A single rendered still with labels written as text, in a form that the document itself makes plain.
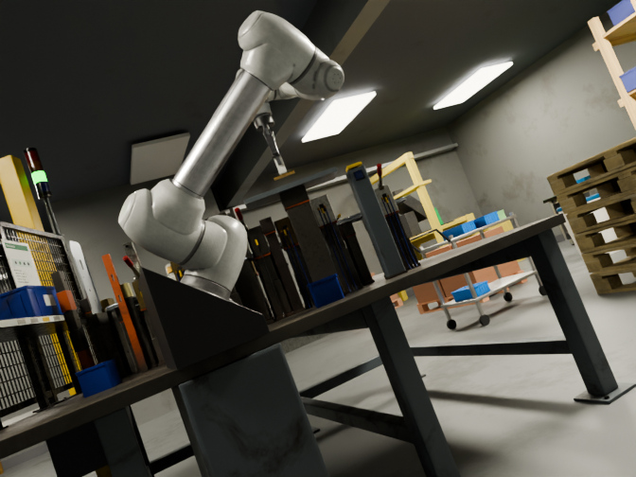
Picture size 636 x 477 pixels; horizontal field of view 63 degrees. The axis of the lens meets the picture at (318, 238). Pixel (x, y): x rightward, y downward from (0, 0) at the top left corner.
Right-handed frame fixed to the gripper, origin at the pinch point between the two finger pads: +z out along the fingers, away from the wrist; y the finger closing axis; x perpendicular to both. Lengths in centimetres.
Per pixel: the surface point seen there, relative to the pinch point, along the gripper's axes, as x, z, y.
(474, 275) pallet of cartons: -140, 96, 348
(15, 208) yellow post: 139, -46, 66
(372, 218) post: -25.5, 31.7, -0.8
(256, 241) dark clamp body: 19.7, 23.3, 7.1
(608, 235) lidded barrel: -282, 105, 343
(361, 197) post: -24.4, 22.7, -0.9
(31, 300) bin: 104, 15, -7
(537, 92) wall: -411, -117, 619
